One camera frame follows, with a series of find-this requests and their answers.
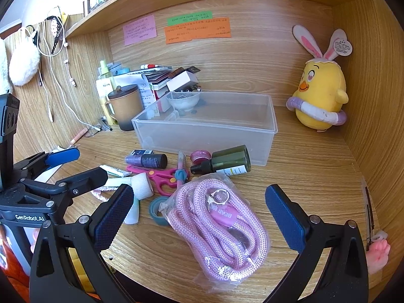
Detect white lotion bottle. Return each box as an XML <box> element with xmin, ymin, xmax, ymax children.
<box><xmin>95</xmin><ymin>78</ymin><xmax>115</xmax><ymax>99</ymax></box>

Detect stack of books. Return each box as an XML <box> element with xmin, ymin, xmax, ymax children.
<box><xmin>148</xmin><ymin>66</ymin><xmax>203</xmax><ymax>100</ymax></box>

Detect orange paper note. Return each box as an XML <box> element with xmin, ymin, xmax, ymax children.
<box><xmin>164</xmin><ymin>17</ymin><xmax>232</xmax><ymax>45</ymax></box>

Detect yellow chick plush toy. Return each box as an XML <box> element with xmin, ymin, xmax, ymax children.
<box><xmin>286</xmin><ymin>24</ymin><xmax>353</xmax><ymax>132</ymax></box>

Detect pink paw toy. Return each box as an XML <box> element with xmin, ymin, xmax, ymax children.
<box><xmin>366</xmin><ymin>230</ymin><xmax>392</xmax><ymax>275</ymax></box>

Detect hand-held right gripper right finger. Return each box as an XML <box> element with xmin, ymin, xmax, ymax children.
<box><xmin>264</xmin><ymin>184</ymin><xmax>370</xmax><ymax>303</ymax></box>

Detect dark green dropper bottle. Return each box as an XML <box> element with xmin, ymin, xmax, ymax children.
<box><xmin>190</xmin><ymin>145</ymin><xmax>251</xmax><ymax>177</ymax></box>

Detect white charging cable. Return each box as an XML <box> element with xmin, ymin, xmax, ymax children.
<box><xmin>38</xmin><ymin>16</ymin><xmax>102</xmax><ymax>133</ymax></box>

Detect purple and black tube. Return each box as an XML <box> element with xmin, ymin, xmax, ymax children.
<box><xmin>125</xmin><ymin>153</ymin><xmax>168</xmax><ymax>169</ymax></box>

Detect white bowl of beads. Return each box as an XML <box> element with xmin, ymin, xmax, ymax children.
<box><xmin>166</xmin><ymin>90</ymin><xmax>201</xmax><ymax>112</ymax></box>

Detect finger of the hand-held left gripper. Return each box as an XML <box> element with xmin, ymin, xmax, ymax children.
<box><xmin>14</xmin><ymin>148</ymin><xmax>81</xmax><ymax>181</ymax></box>
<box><xmin>20</xmin><ymin>167</ymin><xmax>108</xmax><ymax>224</ymax></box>

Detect green paper note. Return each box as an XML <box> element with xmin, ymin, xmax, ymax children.
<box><xmin>167</xmin><ymin>12</ymin><xmax>213</xmax><ymax>27</ymax></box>

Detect white printed paper sheet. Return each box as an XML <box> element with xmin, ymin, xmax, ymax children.
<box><xmin>114</xmin><ymin>69</ymin><xmax>157</xmax><ymax>109</ymax></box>

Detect clear plastic storage box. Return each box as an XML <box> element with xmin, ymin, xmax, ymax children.
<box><xmin>131</xmin><ymin>91</ymin><xmax>278</xmax><ymax>167</ymax></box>

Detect white fluffy pouch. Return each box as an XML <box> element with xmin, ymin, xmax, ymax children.
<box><xmin>9</xmin><ymin>27</ymin><xmax>41</xmax><ymax>86</ymax></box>

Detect white bandage roll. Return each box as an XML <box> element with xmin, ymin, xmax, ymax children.
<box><xmin>128</xmin><ymin>173</ymin><xmax>154</xmax><ymax>200</ymax></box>

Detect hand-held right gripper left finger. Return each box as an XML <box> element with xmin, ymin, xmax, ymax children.
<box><xmin>30</xmin><ymin>185</ymin><xmax>135</xmax><ymax>303</ymax></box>

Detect white twisted cord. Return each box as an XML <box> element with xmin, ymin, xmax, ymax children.
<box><xmin>91</xmin><ymin>187</ymin><xmax>111</xmax><ymax>201</ymax></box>

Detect pink rope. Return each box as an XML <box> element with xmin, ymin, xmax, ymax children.
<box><xmin>159</xmin><ymin>172</ymin><xmax>270</xmax><ymax>294</ymax></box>

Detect yellow spray bottle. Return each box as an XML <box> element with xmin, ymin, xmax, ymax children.
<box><xmin>98</xmin><ymin>60</ymin><xmax>117</xmax><ymax>125</ymax></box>

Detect small pink jar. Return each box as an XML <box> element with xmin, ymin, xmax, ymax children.
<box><xmin>190</xmin><ymin>150</ymin><xmax>212</xmax><ymax>165</ymax></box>

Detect pink paper note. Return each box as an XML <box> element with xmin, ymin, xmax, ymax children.
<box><xmin>123</xmin><ymin>14</ymin><xmax>157</xmax><ymax>46</ymax></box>

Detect small pale tube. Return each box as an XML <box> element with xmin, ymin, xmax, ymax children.
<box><xmin>100</xmin><ymin>165</ymin><xmax>132</xmax><ymax>177</ymax></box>

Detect black dotted headband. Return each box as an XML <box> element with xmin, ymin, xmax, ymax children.
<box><xmin>47</xmin><ymin>6</ymin><xmax>65</xmax><ymax>56</ymax></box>

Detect brown mug with lid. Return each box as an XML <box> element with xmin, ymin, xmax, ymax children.
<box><xmin>104</xmin><ymin>84</ymin><xmax>145</xmax><ymax>131</ymax></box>

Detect pink scissors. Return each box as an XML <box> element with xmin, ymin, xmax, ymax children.
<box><xmin>126</xmin><ymin>164</ymin><xmax>190</xmax><ymax>195</ymax></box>

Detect pink pen with blue grip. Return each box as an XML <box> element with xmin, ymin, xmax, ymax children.
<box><xmin>175</xmin><ymin>150</ymin><xmax>190</xmax><ymax>188</ymax></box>

